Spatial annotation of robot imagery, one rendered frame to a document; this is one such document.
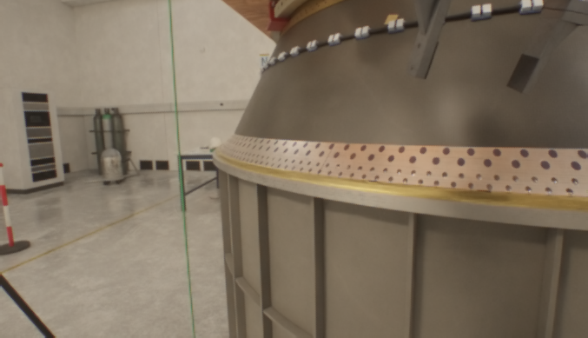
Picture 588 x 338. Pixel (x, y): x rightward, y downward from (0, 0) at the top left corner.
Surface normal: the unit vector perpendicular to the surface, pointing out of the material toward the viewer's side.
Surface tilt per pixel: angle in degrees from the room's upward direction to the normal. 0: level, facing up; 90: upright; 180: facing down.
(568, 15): 114
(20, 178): 90
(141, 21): 90
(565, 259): 90
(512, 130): 62
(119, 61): 90
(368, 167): 43
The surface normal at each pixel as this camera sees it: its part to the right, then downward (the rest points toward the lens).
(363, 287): -0.59, 0.11
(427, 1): 0.05, 0.51
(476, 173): -0.33, -0.64
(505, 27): -0.37, -0.36
